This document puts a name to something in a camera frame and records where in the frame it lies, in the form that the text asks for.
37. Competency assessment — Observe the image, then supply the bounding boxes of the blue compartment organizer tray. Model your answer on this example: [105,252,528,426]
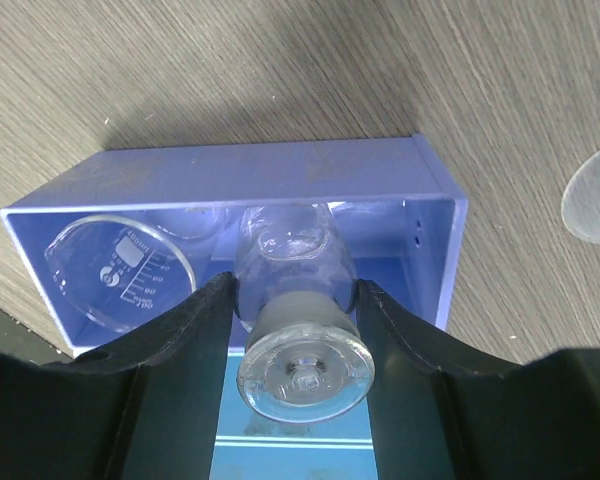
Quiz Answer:
[0,132,469,480]

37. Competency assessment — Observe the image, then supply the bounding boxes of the clear plastic funnel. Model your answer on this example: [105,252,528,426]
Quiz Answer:
[561,150,600,244]

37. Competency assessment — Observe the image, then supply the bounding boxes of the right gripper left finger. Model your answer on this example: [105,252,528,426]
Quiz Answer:
[0,273,234,479]

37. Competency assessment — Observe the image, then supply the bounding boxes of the small glass beaker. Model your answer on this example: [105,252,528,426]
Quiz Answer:
[43,204,231,335]

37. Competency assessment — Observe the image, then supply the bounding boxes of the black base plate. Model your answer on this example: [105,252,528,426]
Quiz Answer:
[0,309,72,364]

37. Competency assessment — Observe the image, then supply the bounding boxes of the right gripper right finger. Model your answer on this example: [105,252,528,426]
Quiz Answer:
[357,281,600,479]

